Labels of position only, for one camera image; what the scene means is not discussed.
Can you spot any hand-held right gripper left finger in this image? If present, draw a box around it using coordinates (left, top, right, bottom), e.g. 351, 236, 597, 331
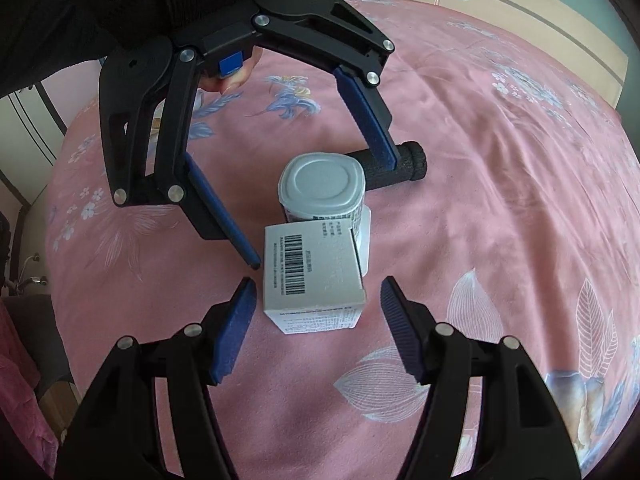
54, 276, 257, 480

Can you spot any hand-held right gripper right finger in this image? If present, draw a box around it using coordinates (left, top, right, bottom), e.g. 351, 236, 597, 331
380, 276, 583, 480

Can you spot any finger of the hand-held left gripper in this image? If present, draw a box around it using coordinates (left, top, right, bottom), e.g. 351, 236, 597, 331
250, 0, 401, 171
98, 37, 262, 268

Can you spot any grey lid bottle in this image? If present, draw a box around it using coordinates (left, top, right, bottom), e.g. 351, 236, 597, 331
278, 152, 372, 278

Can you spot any white barcode box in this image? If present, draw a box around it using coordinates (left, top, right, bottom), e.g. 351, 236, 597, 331
263, 220, 367, 336

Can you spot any person's left hand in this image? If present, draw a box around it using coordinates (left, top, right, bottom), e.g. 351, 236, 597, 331
200, 47, 264, 96

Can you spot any black foam cylinder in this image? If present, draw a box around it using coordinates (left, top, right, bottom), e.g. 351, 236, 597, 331
345, 141, 428, 192

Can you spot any white wardrobe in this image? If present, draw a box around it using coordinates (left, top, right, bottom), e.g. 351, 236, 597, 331
0, 57, 103, 206

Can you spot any pink floral blanket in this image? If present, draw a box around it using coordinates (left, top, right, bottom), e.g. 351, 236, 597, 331
45, 0, 640, 480

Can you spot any beige headboard with butterfly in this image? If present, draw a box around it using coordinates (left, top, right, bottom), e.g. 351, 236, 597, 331
392, 0, 629, 108

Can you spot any pink quilted cushion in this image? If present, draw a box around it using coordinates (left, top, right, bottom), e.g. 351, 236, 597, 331
0, 300, 58, 476

